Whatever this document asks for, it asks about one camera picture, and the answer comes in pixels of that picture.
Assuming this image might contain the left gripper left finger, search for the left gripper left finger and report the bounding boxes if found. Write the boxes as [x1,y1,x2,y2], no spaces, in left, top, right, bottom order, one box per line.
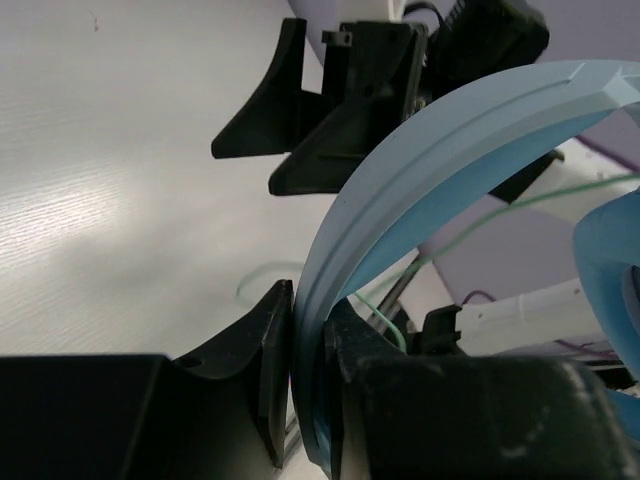
[173,280,294,468]

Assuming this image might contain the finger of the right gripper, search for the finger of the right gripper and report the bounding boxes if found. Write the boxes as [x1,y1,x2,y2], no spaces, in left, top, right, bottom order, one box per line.
[211,18,325,159]
[268,95,404,196]

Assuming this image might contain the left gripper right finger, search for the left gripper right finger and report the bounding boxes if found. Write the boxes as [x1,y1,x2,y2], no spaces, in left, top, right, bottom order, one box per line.
[324,302,500,479]

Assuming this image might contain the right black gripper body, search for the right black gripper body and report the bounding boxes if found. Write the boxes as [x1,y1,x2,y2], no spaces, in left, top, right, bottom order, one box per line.
[321,21,429,130]

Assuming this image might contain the green headphone cable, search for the green headphone cable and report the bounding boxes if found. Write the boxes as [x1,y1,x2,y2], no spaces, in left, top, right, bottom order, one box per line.
[235,174,640,351]

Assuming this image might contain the large light blue headphones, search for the large light blue headphones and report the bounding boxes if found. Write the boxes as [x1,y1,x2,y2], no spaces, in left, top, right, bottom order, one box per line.
[292,60,639,470]

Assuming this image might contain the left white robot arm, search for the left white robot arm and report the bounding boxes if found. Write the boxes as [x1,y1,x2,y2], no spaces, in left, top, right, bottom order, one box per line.
[318,281,639,479]

